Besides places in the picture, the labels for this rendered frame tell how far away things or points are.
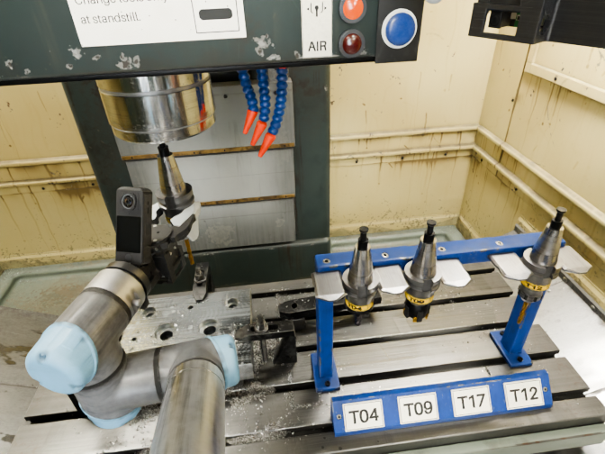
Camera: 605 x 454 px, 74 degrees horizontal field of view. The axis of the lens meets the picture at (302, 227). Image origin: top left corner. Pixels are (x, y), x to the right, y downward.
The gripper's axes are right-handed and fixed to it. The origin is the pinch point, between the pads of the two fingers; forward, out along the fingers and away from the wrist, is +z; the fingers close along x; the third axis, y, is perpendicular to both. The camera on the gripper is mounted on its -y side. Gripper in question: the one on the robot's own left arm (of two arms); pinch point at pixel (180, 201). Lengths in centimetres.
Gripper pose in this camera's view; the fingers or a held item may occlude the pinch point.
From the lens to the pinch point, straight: 76.8
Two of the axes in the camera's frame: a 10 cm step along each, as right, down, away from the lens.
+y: 0.5, 8.2, 5.7
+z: 1.9, -5.7, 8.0
